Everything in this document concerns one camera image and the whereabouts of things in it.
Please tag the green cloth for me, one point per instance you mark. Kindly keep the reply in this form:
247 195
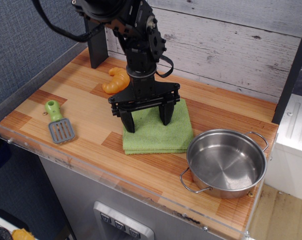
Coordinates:
152 137

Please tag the dark right support post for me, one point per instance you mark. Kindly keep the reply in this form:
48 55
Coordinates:
289 86

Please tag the white ribbed box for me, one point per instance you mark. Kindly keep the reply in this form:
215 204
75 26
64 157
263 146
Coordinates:
289 134

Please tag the green grey toy spatula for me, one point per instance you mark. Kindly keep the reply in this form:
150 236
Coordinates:
60 128

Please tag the stainless steel pot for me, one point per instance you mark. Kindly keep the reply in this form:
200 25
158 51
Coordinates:
225 164

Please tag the orange plastic croissant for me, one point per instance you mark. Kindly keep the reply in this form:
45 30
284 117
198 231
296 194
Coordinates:
120 80

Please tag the black mesh sleeve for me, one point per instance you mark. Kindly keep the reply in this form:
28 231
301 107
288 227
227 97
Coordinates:
5 234

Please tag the grey control panel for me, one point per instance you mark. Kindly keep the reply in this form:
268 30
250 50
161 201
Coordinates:
134 229

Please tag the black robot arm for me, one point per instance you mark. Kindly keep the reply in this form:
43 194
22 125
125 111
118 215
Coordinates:
135 25

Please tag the dark left support post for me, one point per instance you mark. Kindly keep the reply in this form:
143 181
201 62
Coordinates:
97 47

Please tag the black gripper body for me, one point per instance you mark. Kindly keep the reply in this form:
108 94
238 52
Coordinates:
143 93

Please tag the yellow object bottom left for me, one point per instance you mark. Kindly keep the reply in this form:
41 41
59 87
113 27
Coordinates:
22 234

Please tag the dark support post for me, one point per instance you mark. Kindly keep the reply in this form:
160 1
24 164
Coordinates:
97 47
289 86

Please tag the grey cabinet front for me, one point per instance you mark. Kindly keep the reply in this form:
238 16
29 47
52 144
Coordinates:
146 188

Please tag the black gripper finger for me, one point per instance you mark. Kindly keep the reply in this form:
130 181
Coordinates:
127 120
166 112

